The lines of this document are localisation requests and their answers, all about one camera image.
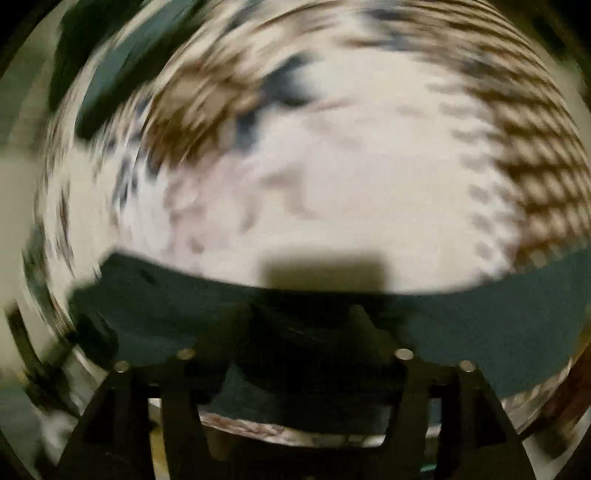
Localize dark blue denim jeans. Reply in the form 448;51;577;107
68;249;590;435

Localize brown checkered bed sheet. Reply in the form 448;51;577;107
367;1;590;271

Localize floral white bed quilt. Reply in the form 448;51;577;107
29;1;517;300

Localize folded blue jeans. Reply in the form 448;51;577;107
47;1;207;141

